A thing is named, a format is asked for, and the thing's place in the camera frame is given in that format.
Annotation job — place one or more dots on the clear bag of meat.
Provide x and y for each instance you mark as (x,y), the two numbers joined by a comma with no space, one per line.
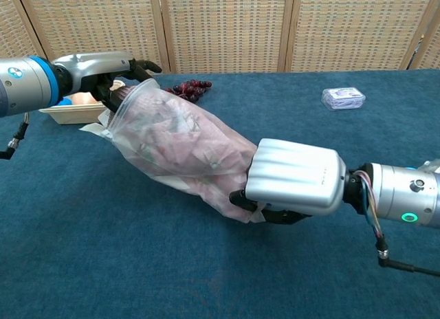
(137,92)

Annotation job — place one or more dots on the beige rectangular tray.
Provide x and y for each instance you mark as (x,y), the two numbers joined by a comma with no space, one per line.
(75,114)

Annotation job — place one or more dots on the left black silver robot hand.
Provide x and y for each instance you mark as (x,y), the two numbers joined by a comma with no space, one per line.
(89,66)

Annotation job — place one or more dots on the woven bamboo folding screen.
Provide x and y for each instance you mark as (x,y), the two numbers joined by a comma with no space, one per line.
(227,27)

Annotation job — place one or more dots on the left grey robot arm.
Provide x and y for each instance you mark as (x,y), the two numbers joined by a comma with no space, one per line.
(24,85)

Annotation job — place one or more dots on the clear plastic bag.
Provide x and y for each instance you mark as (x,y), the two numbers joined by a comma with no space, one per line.
(178,126)

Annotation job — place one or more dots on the peach coloured ball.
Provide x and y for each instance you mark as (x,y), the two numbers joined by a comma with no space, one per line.
(82,98)

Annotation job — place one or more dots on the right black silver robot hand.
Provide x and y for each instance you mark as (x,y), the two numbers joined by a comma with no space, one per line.
(295,178)

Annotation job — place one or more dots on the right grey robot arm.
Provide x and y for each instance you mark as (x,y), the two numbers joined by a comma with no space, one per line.
(402,192)

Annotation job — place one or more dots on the small clear plastic box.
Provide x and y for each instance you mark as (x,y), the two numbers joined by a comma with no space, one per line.
(343,98)

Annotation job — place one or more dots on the dark red grape bunch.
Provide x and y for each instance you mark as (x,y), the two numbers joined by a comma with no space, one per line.
(192,87)

